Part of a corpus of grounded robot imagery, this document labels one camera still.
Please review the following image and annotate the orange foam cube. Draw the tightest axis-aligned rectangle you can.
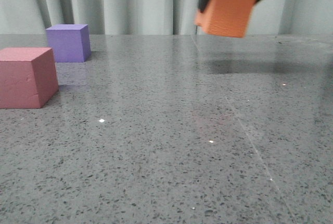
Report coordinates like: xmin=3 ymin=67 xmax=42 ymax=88
xmin=195 ymin=0 xmax=257 ymax=38

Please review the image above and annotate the purple foam cube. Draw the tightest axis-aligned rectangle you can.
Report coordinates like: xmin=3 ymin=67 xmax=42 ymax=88
xmin=46 ymin=24 xmax=92 ymax=63

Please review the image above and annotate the red foam cube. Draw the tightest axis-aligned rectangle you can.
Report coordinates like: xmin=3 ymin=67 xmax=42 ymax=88
xmin=1 ymin=47 xmax=59 ymax=109

